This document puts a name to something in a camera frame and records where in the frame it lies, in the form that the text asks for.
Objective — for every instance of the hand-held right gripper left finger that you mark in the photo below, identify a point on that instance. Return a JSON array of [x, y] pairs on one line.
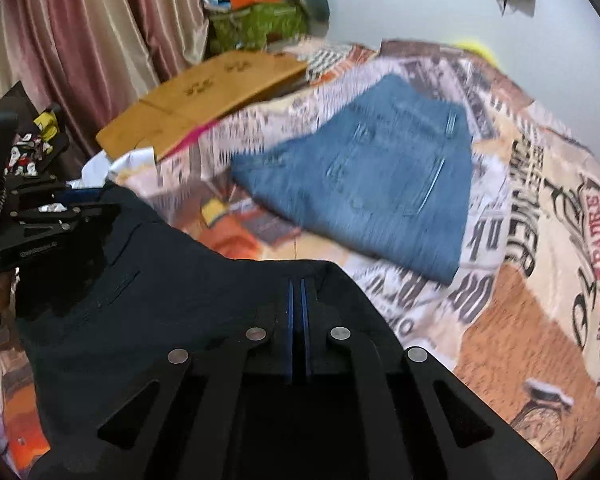
[[291, 330]]

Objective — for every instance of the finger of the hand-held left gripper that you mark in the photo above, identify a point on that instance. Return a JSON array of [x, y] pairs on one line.
[[70, 222], [45, 191]]

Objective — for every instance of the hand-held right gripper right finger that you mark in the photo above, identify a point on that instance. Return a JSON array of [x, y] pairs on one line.
[[305, 330]]

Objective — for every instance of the black pants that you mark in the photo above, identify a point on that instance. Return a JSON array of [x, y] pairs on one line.
[[155, 300]]

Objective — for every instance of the person's left hand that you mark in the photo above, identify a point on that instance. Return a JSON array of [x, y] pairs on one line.
[[2, 291]]

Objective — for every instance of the white cloth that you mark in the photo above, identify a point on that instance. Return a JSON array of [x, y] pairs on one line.
[[102, 170]]

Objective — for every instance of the striped pink curtain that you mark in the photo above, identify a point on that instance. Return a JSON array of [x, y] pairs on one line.
[[80, 35]]

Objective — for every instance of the blue jeans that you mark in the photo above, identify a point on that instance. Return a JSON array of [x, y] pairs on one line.
[[380, 175]]

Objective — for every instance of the wooden lap desk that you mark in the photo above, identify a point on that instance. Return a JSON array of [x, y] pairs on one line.
[[205, 92]]

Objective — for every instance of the printed blanket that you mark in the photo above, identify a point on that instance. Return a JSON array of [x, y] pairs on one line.
[[530, 310]]

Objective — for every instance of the green storage bag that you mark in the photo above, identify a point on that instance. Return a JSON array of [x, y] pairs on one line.
[[260, 27]]

